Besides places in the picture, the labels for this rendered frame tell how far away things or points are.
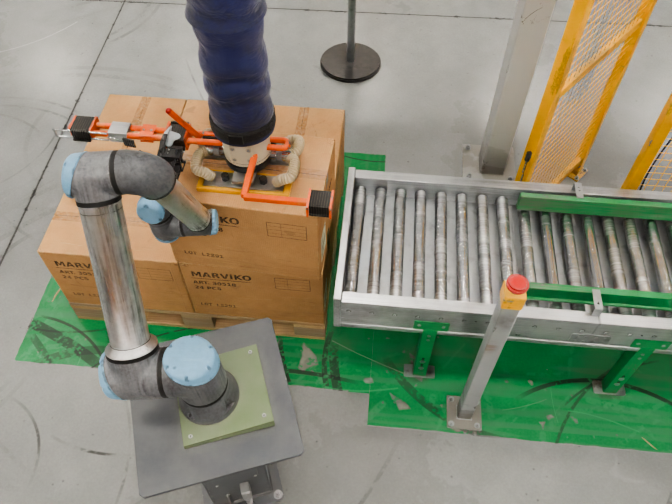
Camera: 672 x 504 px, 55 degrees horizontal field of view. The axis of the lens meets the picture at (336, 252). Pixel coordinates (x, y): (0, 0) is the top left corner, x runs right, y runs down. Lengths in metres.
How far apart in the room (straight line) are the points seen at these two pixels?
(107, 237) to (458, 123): 2.71
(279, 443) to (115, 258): 0.75
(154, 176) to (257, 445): 0.88
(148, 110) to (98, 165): 1.67
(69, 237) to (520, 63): 2.19
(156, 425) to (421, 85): 2.88
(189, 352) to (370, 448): 1.19
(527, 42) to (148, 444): 2.33
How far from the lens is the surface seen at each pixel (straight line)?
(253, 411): 2.07
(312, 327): 2.96
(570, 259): 2.80
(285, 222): 2.31
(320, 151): 2.47
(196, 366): 1.87
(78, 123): 2.53
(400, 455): 2.85
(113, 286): 1.83
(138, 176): 1.70
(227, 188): 2.35
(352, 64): 4.37
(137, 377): 1.94
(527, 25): 3.15
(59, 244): 2.92
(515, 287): 2.04
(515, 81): 3.33
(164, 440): 2.12
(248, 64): 2.01
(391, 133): 3.93
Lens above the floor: 2.69
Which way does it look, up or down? 54 degrees down
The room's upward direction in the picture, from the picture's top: straight up
